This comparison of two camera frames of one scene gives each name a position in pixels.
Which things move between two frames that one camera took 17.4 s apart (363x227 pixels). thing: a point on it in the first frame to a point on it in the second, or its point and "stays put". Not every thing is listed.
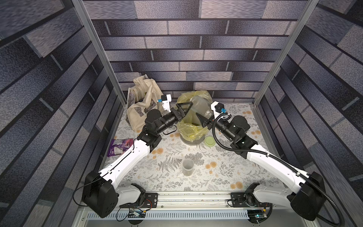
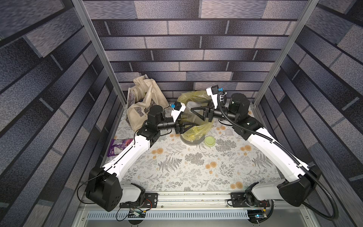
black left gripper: [178, 114] to [180, 129]
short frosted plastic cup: [187, 166] to [194, 119]
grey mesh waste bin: [194, 142] stays put
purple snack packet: [117, 146] stays put
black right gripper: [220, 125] to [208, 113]
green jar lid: [210, 141] stays put
